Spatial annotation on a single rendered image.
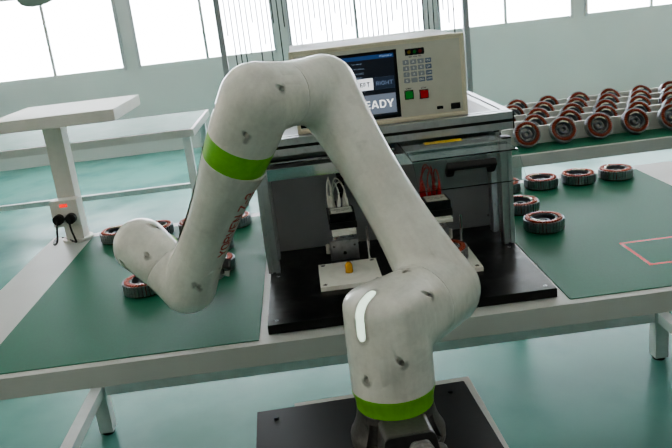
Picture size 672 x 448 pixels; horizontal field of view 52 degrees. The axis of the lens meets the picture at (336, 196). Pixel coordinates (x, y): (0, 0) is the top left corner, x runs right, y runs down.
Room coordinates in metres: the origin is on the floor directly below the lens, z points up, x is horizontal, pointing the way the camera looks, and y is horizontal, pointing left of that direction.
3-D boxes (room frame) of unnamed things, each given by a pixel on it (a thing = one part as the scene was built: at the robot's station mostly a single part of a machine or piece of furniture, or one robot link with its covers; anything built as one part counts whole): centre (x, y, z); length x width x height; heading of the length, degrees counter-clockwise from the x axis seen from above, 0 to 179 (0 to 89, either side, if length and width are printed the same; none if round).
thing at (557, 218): (1.84, -0.57, 0.77); 0.11 x 0.11 x 0.04
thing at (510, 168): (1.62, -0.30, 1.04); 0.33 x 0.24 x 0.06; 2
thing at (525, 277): (1.62, -0.13, 0.76); 0.64 x 0.47 x 0.02; 92
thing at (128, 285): (1.71, 0.53, 0.77); 0.11 x 0.11 x 0.04
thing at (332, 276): (1.60, -0.01, 0.78); 0.15 x 0.15 x 0.01; 2
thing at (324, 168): (1.70, -0.13, 1.03); 0.62 x 0.01 x 0.03; 92
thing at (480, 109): (1.92, -0.12, 1.09); 0.68 x 0.44 x 0.05; 92
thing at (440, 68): (1.93, -0.13, 1.22); 0.44 x 0.39 x 0.20; 92
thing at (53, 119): (2.15, 0.79, 0.98); 0.37 x 0.35 x 0.46; 92
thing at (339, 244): (1.74, -0.01, 0.80); 0.08 x 0.05 x 0.06; 92
